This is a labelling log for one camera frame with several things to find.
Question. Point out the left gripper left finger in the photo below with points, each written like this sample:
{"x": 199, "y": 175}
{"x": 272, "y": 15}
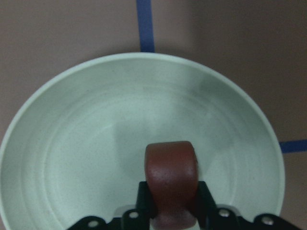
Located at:
{"x": 137, "y": 218}

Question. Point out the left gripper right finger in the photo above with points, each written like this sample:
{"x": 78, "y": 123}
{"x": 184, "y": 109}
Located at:
{"x": 213, "y": 217}

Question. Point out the brown bun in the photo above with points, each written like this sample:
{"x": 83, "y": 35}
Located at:
{"x": 171, "y": 171}

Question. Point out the pale green plate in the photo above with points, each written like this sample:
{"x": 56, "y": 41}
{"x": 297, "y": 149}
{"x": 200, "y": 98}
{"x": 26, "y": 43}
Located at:
{"x": 76, "y": 147}

